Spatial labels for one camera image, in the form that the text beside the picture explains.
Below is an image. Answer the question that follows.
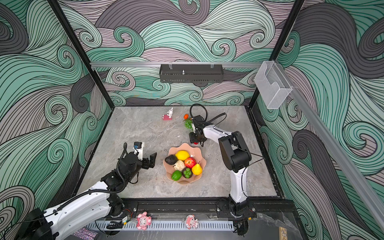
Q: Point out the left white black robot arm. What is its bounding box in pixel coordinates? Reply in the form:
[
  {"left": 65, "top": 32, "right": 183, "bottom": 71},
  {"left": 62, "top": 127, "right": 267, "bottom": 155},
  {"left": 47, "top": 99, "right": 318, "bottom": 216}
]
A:
[{"left": 13, "top": 142, "right": 157, "bottom": 240}]

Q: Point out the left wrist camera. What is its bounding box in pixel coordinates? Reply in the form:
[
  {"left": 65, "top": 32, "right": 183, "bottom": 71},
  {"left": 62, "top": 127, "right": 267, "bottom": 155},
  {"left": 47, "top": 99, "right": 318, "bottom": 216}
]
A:
[{"left": 134, "top": 142, "right": 145, "bottom": 161}]

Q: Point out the green fake grape bunch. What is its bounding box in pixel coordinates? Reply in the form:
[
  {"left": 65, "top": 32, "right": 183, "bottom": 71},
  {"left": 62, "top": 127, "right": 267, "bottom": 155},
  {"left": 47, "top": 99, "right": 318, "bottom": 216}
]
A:
[{"left": 184, "top": 119, "right": 193, "bottom": 131}]

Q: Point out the pink cartoon figurine left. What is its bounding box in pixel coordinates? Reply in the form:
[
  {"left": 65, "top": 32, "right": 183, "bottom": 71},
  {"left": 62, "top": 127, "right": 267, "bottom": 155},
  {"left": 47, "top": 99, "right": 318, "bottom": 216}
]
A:
[{"left": 136, "top": 212, "right": 152, "bottom": 231}]

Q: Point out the white rabbit figurine pink base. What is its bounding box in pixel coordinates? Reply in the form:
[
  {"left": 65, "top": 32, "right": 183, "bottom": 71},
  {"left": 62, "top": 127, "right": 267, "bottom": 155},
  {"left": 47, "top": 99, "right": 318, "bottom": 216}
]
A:
[{"left": 162, "top": 108, "right": 174, "bottom": 121}]

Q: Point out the red fake apple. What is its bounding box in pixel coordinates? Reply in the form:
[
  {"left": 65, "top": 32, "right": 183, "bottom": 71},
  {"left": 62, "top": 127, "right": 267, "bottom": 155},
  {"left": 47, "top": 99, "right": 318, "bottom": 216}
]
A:
[{"left": 184, "top": 158, "right": 197, "bottom": 169}]

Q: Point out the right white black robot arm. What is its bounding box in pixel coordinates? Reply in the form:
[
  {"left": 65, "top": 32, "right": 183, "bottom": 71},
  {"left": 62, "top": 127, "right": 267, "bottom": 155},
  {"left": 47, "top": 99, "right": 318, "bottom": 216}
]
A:
[{"left": 189, "top": 104, "right": 258, "bottom": 218}]

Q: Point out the dark purple fake mangosteen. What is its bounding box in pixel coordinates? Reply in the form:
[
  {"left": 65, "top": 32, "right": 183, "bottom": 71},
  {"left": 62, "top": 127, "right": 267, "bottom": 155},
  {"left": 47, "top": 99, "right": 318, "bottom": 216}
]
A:
[{"left": 182, "top": 167, "right": 194, "bottom": 179}]

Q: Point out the pink scalloped fruit bowl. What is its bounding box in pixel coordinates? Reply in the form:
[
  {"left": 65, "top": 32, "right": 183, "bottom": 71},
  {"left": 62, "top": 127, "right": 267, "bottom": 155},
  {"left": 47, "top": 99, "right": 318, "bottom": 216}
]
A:
[{"left": 163, "top": 143, "right": 207, "bottom": 185}]

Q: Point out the small yellow fake pear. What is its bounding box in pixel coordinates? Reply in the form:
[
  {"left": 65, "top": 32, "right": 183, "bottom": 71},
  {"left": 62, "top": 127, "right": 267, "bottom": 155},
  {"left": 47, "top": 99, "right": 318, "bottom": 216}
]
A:
[{"left": 192, "top": 163, "right": 203, "bottom": 176}]

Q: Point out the clear acrylic wall box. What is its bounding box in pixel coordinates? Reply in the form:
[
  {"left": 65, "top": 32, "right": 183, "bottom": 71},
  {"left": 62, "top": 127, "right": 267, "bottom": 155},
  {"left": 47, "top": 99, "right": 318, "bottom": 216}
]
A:
[{"left": 254, "top": 61, "right": 292, "bottom": 110}]

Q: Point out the pink cartoon figurine right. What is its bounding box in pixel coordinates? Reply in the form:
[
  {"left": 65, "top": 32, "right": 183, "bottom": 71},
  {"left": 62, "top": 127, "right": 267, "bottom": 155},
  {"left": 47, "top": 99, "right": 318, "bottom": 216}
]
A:
[{"left": 185, "top": 215, "right": 199, "bottom": 230}]

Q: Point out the pink cartoon figurine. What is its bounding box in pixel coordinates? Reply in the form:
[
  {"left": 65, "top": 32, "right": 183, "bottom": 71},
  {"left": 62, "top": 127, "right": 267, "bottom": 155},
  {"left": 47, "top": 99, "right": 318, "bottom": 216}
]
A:
[
  {"left": 185, "top": 215, "right": 199, "bottom": 230},
  {"left": 136, "top": 212, "right": 152, "bottom": 231}
]

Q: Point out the dark fake avocado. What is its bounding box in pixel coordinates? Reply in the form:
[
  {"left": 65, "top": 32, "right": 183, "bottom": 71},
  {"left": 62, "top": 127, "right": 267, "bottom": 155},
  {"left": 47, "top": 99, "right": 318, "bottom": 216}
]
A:
[{"left": 165, "top": 155, "right": 178, "bottom": 166}]

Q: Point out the green fake lime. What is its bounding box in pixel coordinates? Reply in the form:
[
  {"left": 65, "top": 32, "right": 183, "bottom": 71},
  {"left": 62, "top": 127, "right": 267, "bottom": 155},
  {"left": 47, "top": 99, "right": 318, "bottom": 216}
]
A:
[{"left": 171, "top": 170, "right": 183, "bottom": 181}]

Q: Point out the black perforated wall tray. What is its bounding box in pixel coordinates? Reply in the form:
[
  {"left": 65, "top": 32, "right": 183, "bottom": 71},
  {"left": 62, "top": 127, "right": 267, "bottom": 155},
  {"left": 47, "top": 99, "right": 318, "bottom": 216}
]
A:
[{"left": 159, "top": 64, "right": 224, "bottom": 84}]

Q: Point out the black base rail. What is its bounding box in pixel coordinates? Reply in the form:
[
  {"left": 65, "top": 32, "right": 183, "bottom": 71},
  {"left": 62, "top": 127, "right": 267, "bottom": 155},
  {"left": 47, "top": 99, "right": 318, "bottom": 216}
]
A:
[{"left": 123, "top": 197, "right": 296, "bottom": 219}]

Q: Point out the cream fake pear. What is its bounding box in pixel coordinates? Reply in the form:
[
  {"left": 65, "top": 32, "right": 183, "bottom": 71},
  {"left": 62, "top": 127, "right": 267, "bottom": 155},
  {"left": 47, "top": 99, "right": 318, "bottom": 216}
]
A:
[{"left": 173, "top": 160, "right": 186, "bottom": 172}]

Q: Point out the purple glitter cylinder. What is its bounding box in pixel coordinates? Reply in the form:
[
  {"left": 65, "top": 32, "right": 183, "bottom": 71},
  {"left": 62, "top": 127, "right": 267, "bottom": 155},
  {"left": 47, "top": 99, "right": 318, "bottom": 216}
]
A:
[{"left": 71, "top": 228, "right": 99, "bottom": 240}]

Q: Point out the white slotted cable duct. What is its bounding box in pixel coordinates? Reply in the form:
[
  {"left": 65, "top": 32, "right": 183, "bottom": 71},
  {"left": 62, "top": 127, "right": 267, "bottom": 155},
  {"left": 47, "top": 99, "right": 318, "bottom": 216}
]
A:
[{"left": 86, "top": 220, "right": 235, "bottom": 232}]

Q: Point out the yellow fake lemon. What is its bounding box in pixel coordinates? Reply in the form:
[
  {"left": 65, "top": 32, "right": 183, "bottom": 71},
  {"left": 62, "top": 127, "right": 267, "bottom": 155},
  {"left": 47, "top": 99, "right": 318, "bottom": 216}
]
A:
[{"left": 175, "top": 150, "right": 190, "bottom": 161}]

